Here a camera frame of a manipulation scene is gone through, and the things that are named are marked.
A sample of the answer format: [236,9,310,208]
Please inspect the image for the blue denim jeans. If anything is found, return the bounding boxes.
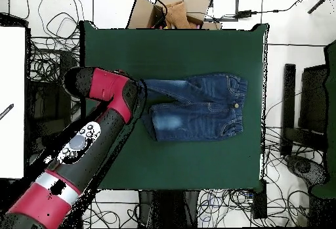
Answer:
[140,72,249,143]

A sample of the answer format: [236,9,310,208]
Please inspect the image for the dark green cloth sheet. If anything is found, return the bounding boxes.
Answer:
[312,39,336,198]

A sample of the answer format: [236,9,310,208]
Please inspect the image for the black strip with white print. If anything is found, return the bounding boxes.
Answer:
[0,103,14,121]

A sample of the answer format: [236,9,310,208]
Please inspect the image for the brown cardboard box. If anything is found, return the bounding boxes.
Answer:
[126,0,223,30]

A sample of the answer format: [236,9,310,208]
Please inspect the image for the dark metal frame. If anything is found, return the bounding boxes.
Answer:
[200,0,240,22]

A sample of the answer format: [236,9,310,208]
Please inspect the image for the black table leg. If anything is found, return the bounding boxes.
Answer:
[252,180,268,219]

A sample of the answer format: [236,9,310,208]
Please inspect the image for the black flat panel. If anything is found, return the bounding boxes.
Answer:
[299,64,329,135]

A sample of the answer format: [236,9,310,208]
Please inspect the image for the black upright post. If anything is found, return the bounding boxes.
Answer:
[280,63,297,157]

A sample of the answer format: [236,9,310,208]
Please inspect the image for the black equipment rack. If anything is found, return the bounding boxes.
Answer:
[26,50,73,148]

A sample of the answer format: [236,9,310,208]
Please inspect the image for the dark green table cloth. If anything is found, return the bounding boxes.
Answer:
[79,20,270,193]

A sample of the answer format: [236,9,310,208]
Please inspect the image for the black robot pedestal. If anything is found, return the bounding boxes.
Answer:
[137,190,200,228]

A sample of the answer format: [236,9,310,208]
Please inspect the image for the white board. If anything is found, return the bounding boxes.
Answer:
[0,26,26,180]

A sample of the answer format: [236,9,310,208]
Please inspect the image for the black cable tangle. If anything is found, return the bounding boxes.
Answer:
[83,196,140,228]
[196,188,310,227]
[26,0,82,83]

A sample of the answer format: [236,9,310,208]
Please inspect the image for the tan cloth in box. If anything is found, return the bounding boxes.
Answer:
[164,1,191,30]

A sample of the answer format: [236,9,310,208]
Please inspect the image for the black power adapter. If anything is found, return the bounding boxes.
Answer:
[234,9,258,19]

